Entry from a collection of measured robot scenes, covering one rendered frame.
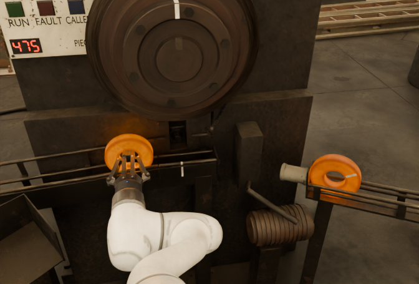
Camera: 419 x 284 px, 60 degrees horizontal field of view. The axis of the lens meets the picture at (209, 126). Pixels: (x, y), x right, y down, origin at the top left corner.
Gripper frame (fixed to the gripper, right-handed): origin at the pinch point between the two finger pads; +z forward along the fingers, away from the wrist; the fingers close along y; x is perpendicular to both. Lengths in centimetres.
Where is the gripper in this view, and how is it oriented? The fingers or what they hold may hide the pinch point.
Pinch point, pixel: (128, 151)
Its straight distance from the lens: 121.5
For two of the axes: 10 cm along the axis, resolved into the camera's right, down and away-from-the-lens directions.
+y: 9.8, -1.0, 1.5
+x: 0.1, -8.1, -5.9
